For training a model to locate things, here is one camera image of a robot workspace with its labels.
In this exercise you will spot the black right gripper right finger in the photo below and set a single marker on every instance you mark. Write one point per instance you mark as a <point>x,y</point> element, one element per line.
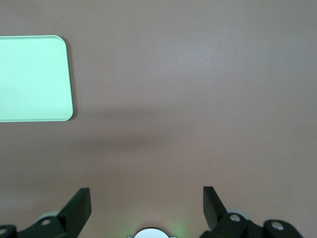
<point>213,213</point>

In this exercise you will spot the light green rectangular tray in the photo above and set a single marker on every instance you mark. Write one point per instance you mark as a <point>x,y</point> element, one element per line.
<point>32,79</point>

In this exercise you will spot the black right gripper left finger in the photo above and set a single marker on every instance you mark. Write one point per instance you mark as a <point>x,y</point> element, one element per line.
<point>71,218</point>

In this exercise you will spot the brown table cover mat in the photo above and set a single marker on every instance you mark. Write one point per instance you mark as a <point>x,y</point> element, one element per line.
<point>185,99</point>

